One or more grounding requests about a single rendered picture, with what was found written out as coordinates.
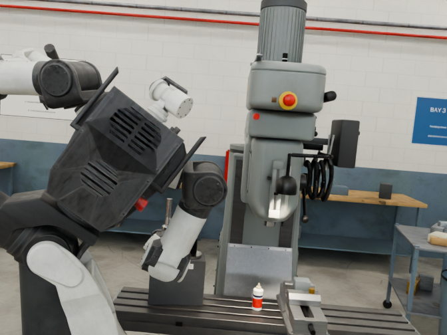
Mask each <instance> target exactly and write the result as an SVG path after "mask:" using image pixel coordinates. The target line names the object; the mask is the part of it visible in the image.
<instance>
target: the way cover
mask: <svg viewBox="0 0 447 335"><path fill-rule="evenodd" d="M292 266H293V248H285V247H269V246H261V245H245V244H237V243H227V258H226V266H225V283H224V292H223V295H226V296H241V297H250V298H253V289H254V288H256V286H257V285H258V283H259V284H260V287H261V288H262V289H263V298H264V299H272V300H276V294H279V291H280V284H281V283H283V282H284V281H285V280H288V281H292ZM275 291H276V292H275Z"/></svg>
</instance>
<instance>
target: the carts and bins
mask: <svg viewBox="0 0 447 335"><path fill-rule="evenodd" d="M394 226H395V228H394V239H393V244H392V255H391V260H390V270H389V276H388V287H387V293H386V300H384V301H383V306H384V307H385V308H390V307H391V306H392V303H391V301H390V293H391V287H393V289H394V291H395V293H396V295H397V297H398V299H399V301H400V303H401V305H402V307H403V309H404V311H405V312H406V316H405V317H406V319H407V320H408V321H410V315H411V314H412V315H417V316H425V317H430V318H437V319H439V325H438V335H447V269H446V268H447V221H438V223H436V224H434V225H433V226H431V229H430V228H424V227H413V226H407V225H399V224H398V223H395V224H394ZM398 232H400V233H401V234H402V236H403V237H404V238H405V239H406V240H407V241H408V242H409V243H410V245H411V246H412V247H413V248H414V254H413V260H412V270H411V276H410V279H401V278H396V277H393V271H394V261H395V255H396V245H397V239H398ZM419 250H420V251H430V252H435V253H444V258H443V263H442V272H441V278H440V284H438V283H434V276H433V275H428V274H424V273H418V276H416V270H417V264H418V255H419ZM19 284H20V297H21V324H22V335H71V331H70V328H69V324H68V322H67V317H66V315H65V312H64V310H63V308H62V305H61V302H60V298H59V294H58V292H57V288H56V286H55V285H54V284H52V283H50V282H49V281H47V280H45V279H44V278H41V277H37V276H35V275H33V274H31V273H30V272H29V271H28V270H27V269H26V268H25V266H24V265H22V264H21V263H19Z"/></svg>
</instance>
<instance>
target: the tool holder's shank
mask: <svg viewBox="0 0 447 335"><path fill-rule="evenodd" d="M172 201H173V199H171V198H167V200H166V218H165V222H164V224H165V226H168V224H169V222H170V220H171V218H172Z"/></svg>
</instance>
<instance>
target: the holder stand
mask: <svg viewBox="0 0 447 335"><path fill-rule="evenodd" d="M205 271H206V258H205V254H204V253H201V252H199V251H197V253H196V254H195V255H191V258H190V266H189V269H188V271H187V273H186V275H185V277H184V279H183V280H182V281H181V282H176V281H174V280H172V281H170V282H164V281H160V280H158V279H155V278H154V277H151V276H150V278H149V290H148V304H165V305H186V306H202V305H203V298H204V281H205Z"/></svg>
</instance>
